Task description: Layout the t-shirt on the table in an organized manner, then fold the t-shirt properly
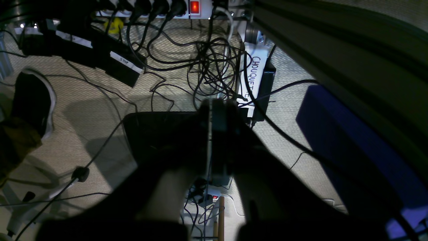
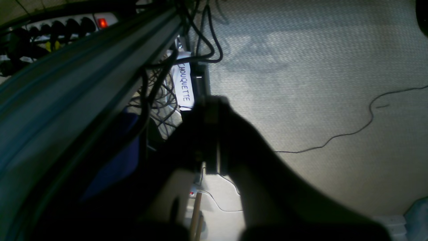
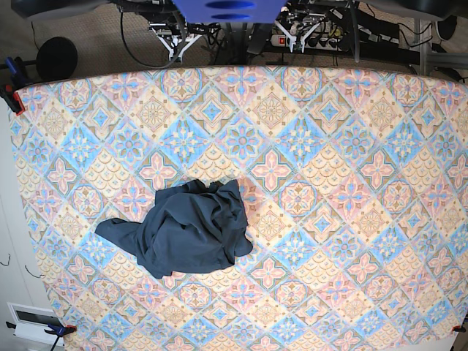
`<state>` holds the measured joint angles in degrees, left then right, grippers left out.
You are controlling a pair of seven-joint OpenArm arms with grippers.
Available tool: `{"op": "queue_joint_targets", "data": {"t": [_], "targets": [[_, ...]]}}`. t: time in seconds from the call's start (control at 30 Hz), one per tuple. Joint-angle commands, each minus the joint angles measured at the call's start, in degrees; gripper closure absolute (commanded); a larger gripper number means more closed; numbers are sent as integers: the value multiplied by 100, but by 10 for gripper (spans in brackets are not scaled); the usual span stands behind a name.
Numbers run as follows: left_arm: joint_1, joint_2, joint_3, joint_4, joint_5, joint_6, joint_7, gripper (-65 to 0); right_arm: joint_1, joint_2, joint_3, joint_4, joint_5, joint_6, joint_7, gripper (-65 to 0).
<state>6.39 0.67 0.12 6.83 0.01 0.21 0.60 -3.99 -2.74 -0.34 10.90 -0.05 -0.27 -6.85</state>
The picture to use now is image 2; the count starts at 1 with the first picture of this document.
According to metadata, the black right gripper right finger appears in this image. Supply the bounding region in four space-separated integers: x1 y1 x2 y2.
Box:
214 96 391 241

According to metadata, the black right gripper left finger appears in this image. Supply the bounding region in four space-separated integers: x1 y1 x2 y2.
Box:
44 97 221 241

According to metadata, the white label tag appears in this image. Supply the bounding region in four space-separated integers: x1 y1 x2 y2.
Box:
171 62 195 111

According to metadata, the white power strip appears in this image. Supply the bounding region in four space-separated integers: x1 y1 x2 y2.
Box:
17 12 119 44

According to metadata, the thin black floor cable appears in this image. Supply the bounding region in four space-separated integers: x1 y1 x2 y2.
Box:
275 85 428 154

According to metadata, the aluminium frame rail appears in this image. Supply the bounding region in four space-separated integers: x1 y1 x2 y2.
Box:
1 6 182 241

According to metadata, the black cable bundle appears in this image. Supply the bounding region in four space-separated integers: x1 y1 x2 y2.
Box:
127 0 224 138

